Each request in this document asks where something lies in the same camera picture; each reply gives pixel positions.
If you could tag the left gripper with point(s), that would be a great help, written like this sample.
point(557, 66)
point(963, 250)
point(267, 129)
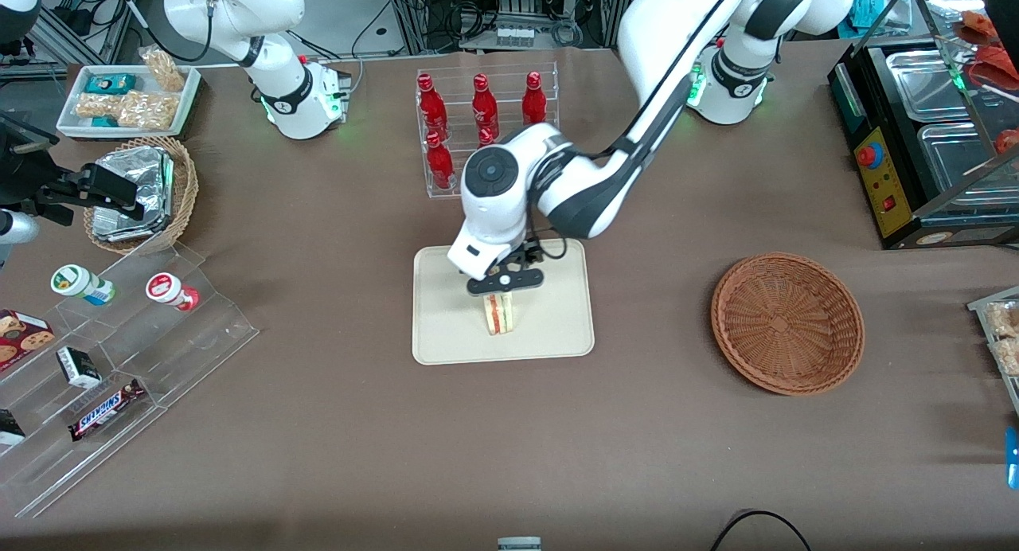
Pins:
point(531, 252)

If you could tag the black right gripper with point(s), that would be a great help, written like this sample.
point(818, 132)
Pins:
point(30, 178)

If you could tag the triangle sandwich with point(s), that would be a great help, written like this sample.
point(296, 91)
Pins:
point(500, 316)

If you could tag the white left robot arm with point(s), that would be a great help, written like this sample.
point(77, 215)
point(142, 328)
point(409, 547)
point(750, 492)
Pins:
point(661, 49)

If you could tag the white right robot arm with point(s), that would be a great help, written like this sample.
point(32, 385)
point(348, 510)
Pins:
point(283, 89)

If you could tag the cream plastic serving tray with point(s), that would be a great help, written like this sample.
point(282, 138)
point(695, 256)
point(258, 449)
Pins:
point(446, 328)

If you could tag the white rectangular snack tray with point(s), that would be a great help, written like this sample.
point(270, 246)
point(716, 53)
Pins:
point(72, 121)

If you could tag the light tan wicker basket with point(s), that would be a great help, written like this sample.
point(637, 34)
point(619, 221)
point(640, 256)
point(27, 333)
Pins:
point(185, 185)

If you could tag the brown round wicker basket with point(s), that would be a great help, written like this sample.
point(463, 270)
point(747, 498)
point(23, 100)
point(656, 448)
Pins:
point(788, 324)

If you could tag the metal tray with snacks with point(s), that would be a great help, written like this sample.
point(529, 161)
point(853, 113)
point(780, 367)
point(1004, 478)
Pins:
point(983, 304)

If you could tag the foil wrapped food stack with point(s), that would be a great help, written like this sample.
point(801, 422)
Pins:
point(147, 177)

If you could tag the small teal packet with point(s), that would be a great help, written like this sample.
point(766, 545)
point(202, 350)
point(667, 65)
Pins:
point(103, 122)

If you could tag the clear bag of puffed snacks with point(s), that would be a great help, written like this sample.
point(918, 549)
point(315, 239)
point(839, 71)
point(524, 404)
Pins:
point(95, 105)
point(147, 111)
point(163, 69)

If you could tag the green lid yogurt bottle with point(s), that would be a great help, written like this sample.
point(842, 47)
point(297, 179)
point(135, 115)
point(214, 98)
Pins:
point(80, 284)

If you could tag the teal snack box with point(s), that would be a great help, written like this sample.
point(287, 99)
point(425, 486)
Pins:
point(111, 84)

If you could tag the red lid yogurt bottle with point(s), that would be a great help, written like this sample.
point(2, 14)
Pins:
point(169, 290)

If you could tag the red cola bottle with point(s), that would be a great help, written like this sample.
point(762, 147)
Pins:
point(534, 105)
point(485, 137)
point(432, 109)
point(484, 109)
point(440, 165)

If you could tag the red cookie box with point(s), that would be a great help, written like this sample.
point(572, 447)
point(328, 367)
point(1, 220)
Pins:
point(20, 336)

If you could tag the small black white carton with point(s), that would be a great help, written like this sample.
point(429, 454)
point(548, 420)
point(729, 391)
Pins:
point(78, 368)

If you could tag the clear acrylic stepped shelf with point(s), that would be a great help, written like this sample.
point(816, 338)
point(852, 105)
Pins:
point(191, 344)

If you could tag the clear acrylic bottle rack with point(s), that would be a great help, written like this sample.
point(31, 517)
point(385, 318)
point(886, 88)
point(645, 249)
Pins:
point(458, 89)

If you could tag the snickers chocolate bar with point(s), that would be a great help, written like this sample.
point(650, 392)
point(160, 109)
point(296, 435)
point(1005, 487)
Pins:
point(105, 410)

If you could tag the grey device edge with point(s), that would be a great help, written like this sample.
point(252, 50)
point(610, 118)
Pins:
point(519, 544)

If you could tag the dark snack packet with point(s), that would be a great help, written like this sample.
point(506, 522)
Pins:
point(9, 427)

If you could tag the grey power strip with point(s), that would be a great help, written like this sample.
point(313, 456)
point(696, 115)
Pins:
point(514, 35)

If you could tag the black food warmer cabinet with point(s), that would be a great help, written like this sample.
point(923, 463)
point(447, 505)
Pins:
point(892, 185)

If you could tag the teal cloth bundle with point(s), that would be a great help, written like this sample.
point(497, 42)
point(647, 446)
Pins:
point(868, 9)

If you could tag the clear bag of fried snacks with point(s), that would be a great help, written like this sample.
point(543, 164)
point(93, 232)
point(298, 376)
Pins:
point(1009, 356)
point(1005, 318)

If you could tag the blue plastic object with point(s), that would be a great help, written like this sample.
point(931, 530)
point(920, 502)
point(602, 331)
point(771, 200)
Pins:
point(1013, 459)

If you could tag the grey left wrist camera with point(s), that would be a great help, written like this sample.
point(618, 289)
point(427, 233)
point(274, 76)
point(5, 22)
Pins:
point(505, 281)

